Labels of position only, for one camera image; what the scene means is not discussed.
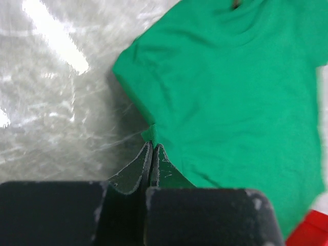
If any red plastic bin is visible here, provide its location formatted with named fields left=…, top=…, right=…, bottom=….
left=285, top=210, right=327, bottom=246

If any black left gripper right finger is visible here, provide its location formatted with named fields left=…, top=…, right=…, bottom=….
left=150, top=144, right=195, bottom=189

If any green t shirt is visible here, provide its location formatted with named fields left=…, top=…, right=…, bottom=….
left=112, top=1, right=327, bottom=238

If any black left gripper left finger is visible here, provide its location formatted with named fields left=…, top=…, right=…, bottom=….
left=107, top=141, right=153, bottom=194

